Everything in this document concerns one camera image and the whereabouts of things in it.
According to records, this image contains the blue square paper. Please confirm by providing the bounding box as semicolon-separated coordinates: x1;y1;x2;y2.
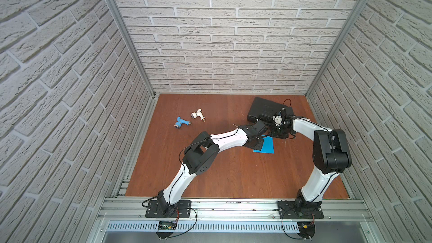
253;136;275;154

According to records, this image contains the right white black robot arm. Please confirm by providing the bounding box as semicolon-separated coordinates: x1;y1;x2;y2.
270;108;352;218

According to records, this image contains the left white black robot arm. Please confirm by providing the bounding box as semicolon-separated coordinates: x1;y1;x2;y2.
157;120;269;217

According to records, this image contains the black plastic case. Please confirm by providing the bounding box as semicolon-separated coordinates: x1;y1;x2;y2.
247;97;294;124

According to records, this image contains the white plastic tap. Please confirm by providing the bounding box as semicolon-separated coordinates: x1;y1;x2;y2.
191;109;206;122

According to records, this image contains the blue plastic tap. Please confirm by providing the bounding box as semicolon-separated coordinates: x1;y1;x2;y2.
174;117;191;129

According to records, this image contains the right small connector board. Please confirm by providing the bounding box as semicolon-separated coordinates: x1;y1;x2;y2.
297;222;316;240

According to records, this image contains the left small circuit board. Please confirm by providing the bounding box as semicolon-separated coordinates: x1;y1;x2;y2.
157;221;177;231

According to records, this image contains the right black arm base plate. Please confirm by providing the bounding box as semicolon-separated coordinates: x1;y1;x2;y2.
277;200;324;219

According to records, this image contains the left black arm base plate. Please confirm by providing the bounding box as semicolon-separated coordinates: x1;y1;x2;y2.
145;200;192;219

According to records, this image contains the aluminium front rail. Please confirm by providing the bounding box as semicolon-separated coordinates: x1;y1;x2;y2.
96;197;374;222

